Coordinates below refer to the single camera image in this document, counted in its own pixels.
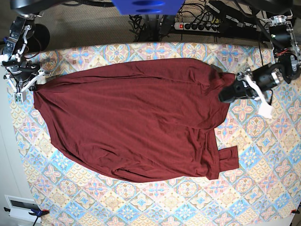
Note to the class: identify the blue clamp lower left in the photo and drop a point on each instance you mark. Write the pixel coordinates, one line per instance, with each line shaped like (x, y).
(37, 213)

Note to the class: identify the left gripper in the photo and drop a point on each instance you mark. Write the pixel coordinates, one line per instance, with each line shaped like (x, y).
(265, 77)

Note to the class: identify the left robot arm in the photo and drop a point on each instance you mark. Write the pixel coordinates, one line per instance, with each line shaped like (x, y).
(287, 67)

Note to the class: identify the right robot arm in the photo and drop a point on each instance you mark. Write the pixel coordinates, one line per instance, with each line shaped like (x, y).
(25, 37)

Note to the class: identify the orange clamp lower right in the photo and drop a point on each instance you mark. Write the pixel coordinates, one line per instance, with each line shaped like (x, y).
(295, 212)

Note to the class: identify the white wall box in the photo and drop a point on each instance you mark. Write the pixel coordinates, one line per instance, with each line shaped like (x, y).
(18, 202)

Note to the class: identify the blue plastic mount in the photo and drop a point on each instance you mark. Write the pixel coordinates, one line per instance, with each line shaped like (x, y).
(148, 7)

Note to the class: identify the white power strip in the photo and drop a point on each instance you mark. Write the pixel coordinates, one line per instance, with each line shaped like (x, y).
(181, 26)

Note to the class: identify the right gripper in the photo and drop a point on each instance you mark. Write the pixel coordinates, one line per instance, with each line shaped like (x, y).
(24, 76)

